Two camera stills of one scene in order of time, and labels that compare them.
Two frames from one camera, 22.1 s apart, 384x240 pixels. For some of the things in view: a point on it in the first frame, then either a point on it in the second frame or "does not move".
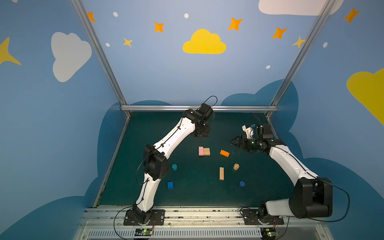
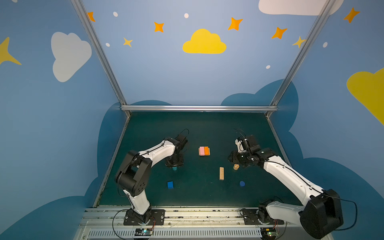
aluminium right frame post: [301, 55] does not move
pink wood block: [200, 151] does not move
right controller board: [268, 233] does not move
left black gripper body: [202, 129] to [174, 162]
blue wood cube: [170, 185] does not move
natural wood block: [221, 173] does not move
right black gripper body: [243, 142] to [237, 157]
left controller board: [143, 232] does not move
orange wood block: [225, 153] to [206, 151]
